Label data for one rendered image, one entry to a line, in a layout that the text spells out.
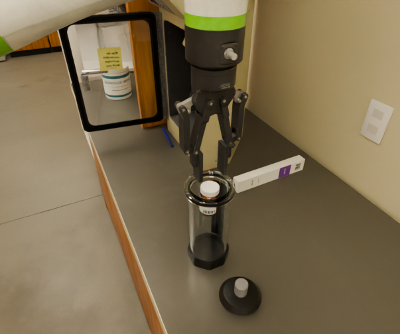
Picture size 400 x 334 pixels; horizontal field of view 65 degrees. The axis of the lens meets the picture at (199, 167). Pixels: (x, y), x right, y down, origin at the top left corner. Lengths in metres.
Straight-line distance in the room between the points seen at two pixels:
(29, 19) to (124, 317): 1.54
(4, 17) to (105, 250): 1.73
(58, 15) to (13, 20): 0.06
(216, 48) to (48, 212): 2.15
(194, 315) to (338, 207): 0.54
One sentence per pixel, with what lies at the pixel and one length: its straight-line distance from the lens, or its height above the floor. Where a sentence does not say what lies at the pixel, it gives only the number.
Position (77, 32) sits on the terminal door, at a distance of 1.13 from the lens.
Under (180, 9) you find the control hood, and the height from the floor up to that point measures 1.45.
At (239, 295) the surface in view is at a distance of 0.72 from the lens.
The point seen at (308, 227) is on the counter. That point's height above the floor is 0.94.
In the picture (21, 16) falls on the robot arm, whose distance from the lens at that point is 0.54.
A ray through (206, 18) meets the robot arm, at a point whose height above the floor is 1.50.
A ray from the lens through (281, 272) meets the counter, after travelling 0.82.
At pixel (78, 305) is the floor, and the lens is 1.94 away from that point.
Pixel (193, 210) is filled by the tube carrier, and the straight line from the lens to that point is 0.67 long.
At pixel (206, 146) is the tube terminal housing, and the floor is 1.04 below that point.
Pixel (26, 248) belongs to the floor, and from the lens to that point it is 2.31.
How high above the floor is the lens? 1.59
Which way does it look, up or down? 37 degrees down
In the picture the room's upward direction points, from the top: straight up
